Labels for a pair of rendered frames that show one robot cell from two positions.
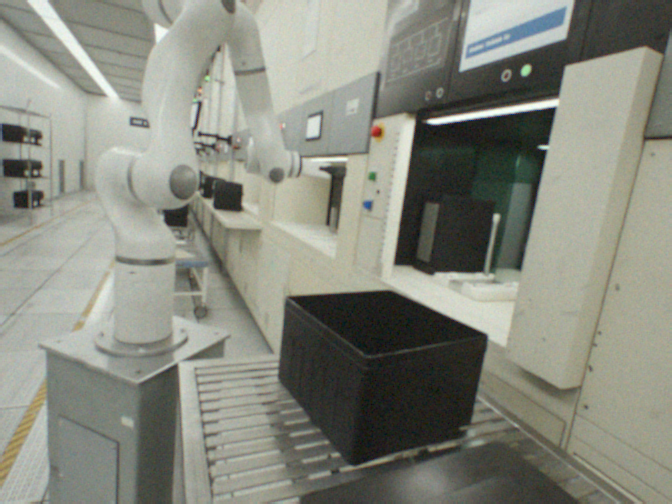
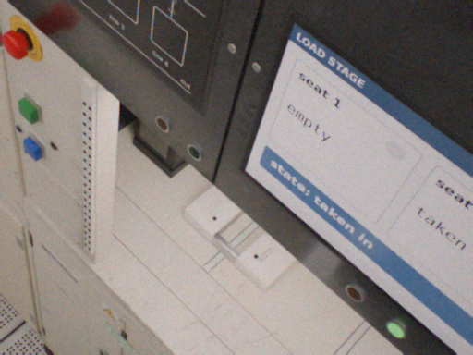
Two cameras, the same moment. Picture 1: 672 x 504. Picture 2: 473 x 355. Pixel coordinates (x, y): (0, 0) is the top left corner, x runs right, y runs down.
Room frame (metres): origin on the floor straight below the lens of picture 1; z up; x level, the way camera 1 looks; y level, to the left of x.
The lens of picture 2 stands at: (0.68, 0.00, 2.07)
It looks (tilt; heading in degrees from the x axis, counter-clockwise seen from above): 55 degrees down; 331
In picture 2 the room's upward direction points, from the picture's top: 11 degrees clockwise
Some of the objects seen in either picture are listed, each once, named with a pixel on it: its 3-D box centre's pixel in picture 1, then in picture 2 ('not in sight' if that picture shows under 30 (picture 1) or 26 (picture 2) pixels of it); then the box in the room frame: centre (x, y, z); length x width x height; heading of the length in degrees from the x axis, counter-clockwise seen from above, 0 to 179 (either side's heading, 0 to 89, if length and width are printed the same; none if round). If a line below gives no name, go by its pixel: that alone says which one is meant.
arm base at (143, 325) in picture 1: (144, 299); not in sight; (0.81, 0.42, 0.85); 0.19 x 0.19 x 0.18
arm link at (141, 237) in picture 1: (137, 203); not in sight; (0.82, 0.44, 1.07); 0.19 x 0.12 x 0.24; 65
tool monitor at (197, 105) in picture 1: (207, 124); not in sight; (3.92, 1.44, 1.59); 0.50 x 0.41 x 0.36; 115
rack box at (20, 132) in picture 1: (14, 133); not in sight; (5.65, 4.92, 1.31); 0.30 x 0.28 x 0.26; 28
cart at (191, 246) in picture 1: (176, 274); not in sight; (3.10, 1.33, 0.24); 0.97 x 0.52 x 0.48; 28
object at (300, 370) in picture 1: (375, 357); not in sight; (0.67, -0.10, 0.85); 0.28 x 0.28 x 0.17; 34
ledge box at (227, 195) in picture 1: (226, 195); not in sight; (3.53, 1.08, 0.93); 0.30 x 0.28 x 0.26; 22
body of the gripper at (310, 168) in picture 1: (310, 167); not in sight; (1.24, 0.12, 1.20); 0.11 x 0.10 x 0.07; 115
